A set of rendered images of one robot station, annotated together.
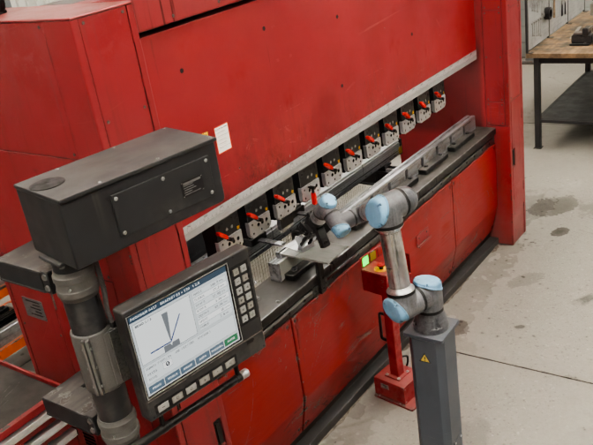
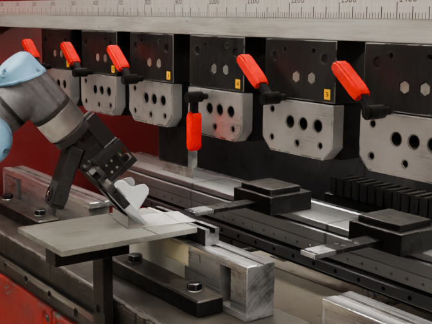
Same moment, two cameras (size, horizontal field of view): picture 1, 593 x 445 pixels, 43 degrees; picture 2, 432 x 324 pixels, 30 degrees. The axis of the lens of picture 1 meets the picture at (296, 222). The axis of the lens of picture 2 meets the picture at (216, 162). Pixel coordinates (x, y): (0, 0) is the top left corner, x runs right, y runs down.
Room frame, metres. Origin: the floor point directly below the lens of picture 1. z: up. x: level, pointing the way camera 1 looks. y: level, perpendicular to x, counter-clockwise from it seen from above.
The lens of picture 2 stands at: (3.72, -1.36, 1.37)
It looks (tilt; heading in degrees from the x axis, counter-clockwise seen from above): 10 degrees down; 105
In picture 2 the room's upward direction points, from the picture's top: 1 degrees clockwise
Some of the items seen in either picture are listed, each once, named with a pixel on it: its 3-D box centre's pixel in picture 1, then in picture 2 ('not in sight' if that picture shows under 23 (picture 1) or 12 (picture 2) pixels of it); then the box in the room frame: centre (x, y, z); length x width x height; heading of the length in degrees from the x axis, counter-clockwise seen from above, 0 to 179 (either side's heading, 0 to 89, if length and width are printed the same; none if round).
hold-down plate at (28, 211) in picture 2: not in sight; (23, 213); (2.77, 0.39, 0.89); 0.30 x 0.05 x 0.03; 141
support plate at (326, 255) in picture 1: (314, 250); (107, 229); (3.18, -0.06, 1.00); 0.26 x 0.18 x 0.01; 51
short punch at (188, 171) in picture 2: (285, 221); (177, 148); (3.28, 0.05, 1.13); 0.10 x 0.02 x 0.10; 141
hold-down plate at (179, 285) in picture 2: (306, 263); (162, 283); (3.27, -0.02, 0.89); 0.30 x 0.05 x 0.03; 141
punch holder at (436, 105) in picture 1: (433, 96); not in sight; (4.50, -0.95, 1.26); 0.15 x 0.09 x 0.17; 141
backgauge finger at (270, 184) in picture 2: (262, 238); (243, 199); (3.37, 0.18, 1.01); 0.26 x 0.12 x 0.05; 51
